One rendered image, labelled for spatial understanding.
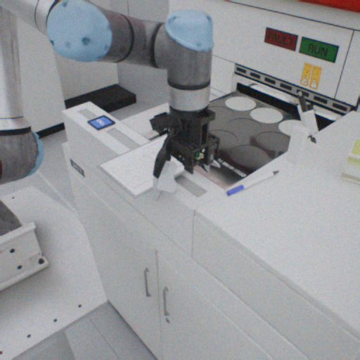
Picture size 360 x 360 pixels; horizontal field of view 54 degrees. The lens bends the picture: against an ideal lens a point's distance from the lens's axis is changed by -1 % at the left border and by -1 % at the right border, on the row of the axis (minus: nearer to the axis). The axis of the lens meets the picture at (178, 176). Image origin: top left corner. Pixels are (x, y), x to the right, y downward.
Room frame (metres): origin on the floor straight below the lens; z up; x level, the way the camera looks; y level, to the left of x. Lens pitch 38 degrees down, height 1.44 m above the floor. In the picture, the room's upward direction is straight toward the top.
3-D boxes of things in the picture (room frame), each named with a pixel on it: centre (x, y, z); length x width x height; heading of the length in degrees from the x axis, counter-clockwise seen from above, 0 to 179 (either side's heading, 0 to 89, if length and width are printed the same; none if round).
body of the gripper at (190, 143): (0.59, -0.02, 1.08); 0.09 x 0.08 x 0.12; 41
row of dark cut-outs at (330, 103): (1.09, -0.35, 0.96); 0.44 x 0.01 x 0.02; 41
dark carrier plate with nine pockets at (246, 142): (0.94, -0.20, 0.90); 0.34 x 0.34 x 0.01; 41
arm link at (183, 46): (0.59, -0.01, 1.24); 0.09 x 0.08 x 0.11; 64
